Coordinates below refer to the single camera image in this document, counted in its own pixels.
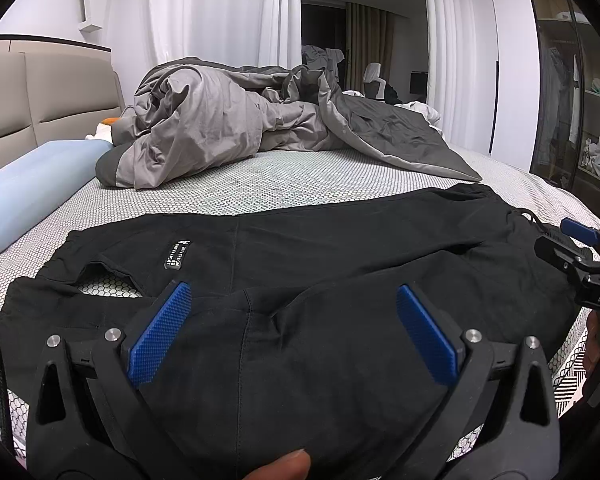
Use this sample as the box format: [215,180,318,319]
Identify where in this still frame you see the black white patterned rug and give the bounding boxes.
[554,359,586,417]

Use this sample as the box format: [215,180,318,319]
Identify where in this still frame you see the white crumpled sheet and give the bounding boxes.
[396,101,441,128]

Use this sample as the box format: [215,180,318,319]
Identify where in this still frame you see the black pants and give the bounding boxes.
[0,184,579,479]

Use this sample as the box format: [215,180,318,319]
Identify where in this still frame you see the orange white plush toy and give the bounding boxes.
[85,117,119,143]

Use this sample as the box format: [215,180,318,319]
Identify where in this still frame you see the glass door wardrobe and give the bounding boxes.
[530,0,600,218]

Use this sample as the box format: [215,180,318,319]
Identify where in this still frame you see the grey duvet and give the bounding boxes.
[95,56,481,190]

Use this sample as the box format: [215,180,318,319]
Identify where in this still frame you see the white honeycomb mattress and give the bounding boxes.
[0,144,600,470]

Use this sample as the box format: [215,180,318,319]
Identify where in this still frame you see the person's left hand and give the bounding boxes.
[245,450,311,480]

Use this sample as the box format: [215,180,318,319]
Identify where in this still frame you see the beige padded headboard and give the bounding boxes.
[0,35,124,169]

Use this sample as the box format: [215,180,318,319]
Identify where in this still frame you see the person's right hand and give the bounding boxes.
[583,310,600,375]

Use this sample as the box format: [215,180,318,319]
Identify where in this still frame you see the white office chair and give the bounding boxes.
[363,62,386,101]

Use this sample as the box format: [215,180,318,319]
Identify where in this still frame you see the light blue pillow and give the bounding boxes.
[0,140,111,253]

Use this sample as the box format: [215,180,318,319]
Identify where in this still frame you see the white curtain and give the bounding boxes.
[148,0,301,68]

